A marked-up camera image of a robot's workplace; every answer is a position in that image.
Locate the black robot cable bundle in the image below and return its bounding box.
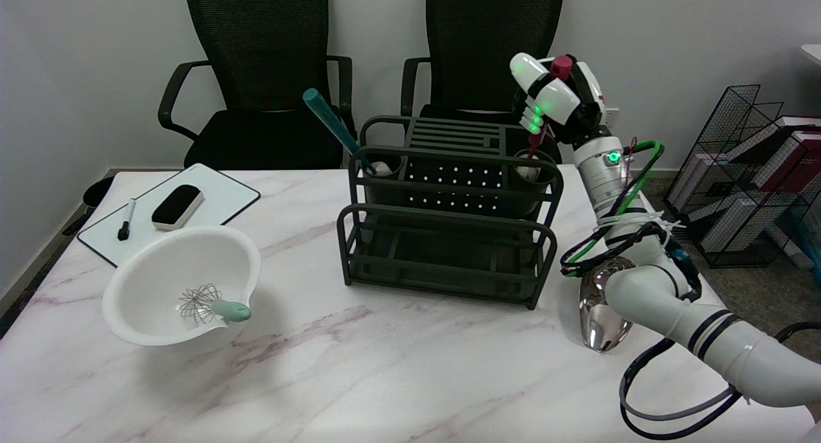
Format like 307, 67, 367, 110
560, 222, 703, 303

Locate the black mesh office chair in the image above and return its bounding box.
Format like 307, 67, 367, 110
158, 0, 355, 171
401, 0, 586, 165

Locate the black wire storage rack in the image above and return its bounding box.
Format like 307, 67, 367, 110
664, 84, 821, 269

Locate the teal object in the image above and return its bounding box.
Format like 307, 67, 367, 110
792, 209, 821, 283

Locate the mint handle wire whisk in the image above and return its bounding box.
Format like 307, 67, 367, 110
178, 284, 253, 330

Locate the black white board eraser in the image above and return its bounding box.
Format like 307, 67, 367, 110
151, 185, 205, 231

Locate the teal sponge bottle brush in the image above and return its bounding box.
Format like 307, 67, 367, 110
303, 88, 393, 176

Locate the white maroon book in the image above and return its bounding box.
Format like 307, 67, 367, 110
728, 115, 821, 168

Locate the black whiteboard marker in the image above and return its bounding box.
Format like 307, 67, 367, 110
117, 198, 137, 242

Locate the white mixing bowl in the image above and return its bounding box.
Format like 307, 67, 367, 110
103, 225, 262, 347

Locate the dark green dish rack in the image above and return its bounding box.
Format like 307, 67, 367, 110
337, 115, 565, 310

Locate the red book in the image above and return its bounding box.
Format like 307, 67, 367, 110
757, 132, 821, 190

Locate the shiny metal scoop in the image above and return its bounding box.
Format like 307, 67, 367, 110
579, 267, 636, 353

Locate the black chair base foot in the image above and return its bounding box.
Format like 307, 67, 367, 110
82, 176, 116, 208

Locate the grey black cable loop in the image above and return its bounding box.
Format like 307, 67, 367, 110
619, 321, 821, 440

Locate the green robot cable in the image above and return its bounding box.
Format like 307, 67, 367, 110
564, 140, 663, 265

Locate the small white whiteboard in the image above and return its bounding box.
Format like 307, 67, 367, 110
77, 163, 262, 268

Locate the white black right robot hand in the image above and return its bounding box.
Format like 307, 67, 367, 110
510, 52, 611, 147

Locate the pink sponge bottle brush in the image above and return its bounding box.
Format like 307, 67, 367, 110
516, 56, 573, 182

